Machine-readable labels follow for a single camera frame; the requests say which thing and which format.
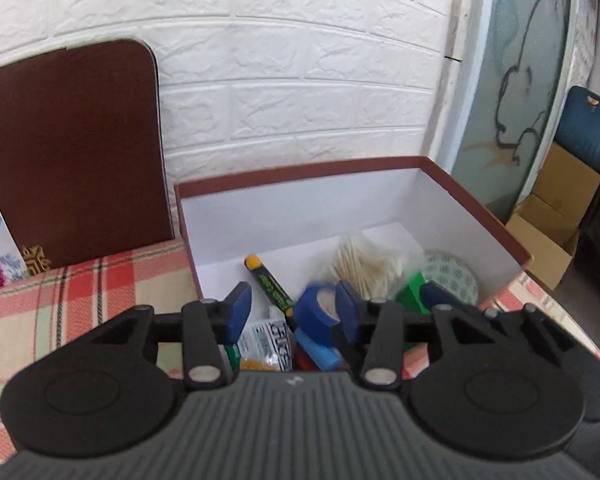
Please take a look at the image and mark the light blue cylinder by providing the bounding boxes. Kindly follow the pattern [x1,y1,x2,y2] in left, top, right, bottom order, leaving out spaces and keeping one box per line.
[294,328,344,372]

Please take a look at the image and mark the green box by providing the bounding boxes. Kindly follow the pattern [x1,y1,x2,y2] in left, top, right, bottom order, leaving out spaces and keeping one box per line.
[396,272,430,314]

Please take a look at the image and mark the open cardboard box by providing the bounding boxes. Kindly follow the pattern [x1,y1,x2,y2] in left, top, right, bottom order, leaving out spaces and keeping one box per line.
[506,143,600,290]

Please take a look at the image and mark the blue chair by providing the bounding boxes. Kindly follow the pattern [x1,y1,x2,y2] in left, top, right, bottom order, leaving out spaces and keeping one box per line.
[554,86,600,171]

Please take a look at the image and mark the brown shoe box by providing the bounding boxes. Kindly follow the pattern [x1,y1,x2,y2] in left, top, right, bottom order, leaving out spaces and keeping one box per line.
[175,157,530,323]

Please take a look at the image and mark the glass door with cartoon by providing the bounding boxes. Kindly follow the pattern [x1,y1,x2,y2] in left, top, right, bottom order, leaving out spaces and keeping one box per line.
[440,0,571,221]

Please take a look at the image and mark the clear bag of cotton swabs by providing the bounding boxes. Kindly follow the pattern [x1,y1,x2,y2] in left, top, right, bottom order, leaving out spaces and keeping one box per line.
[324,233,425,299]

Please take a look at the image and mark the blue tape roll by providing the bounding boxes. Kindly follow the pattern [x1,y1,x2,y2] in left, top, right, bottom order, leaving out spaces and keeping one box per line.
[294,283,340,347]

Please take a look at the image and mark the white printed packet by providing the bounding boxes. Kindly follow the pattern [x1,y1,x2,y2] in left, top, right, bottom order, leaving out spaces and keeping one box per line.
[237,320,292,373]

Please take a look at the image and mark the red plaid bed sheet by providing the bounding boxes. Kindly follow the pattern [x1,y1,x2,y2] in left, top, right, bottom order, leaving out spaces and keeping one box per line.
[0,238,581,470]

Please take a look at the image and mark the red tape roll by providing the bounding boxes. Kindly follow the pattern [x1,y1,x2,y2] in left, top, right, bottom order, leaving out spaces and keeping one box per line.
[294,347,321,372]

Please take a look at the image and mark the green yellow marker pen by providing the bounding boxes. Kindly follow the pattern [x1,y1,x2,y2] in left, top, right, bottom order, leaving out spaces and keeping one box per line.
[244,254,298,333]

